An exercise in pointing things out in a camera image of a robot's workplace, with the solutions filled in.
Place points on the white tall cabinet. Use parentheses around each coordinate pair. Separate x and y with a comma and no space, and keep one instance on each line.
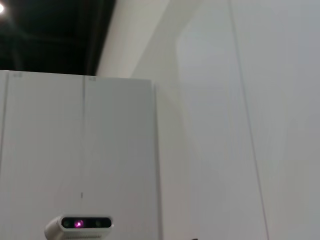
(112,150)

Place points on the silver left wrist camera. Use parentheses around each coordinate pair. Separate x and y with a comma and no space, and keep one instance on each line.
(82,225)

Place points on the round ceiling light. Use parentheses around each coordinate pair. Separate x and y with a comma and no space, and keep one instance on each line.
(1,8)

